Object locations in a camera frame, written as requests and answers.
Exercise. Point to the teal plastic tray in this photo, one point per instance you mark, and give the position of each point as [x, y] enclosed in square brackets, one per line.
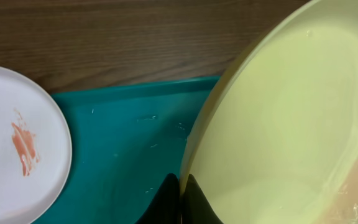
[125, 140]

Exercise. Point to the yellow-green plate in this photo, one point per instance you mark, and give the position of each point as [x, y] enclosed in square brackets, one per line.
[277, 139]

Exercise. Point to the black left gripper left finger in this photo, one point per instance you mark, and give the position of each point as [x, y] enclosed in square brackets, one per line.
[164, 207]

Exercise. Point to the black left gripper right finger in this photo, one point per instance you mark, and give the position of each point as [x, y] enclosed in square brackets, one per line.
[195, 208]

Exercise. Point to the white plate with red stain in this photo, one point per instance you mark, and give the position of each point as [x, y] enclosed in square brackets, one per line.
[35, 149]

